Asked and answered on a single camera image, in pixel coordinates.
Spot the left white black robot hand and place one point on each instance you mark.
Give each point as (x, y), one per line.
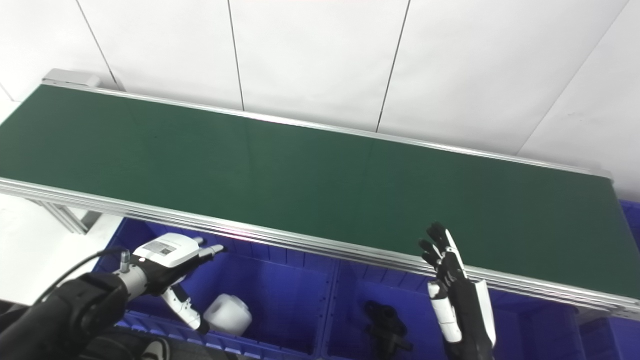
(167, 252)

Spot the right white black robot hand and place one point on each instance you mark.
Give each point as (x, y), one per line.
(465, 315)

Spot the white round plastic part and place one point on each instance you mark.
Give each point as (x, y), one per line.
(227, 315)

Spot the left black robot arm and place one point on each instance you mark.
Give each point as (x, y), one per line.
(70, 315)

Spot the blue bin with black part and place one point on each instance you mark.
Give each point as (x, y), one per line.
(525, 325)

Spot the black plastic part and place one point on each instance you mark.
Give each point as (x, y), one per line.
(385, 325)

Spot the aluminium conveyor leg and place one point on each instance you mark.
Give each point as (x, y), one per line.
(67, 217)

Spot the blue bin with white parts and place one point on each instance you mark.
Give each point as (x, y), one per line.
(290, 295)

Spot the green conveyor belt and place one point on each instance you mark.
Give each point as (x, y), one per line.
(300, 175)
(300, 243)

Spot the grey conveyor end housing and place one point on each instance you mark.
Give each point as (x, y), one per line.
(70, 77)

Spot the black white robot torso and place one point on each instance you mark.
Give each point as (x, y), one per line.
(156, 350)

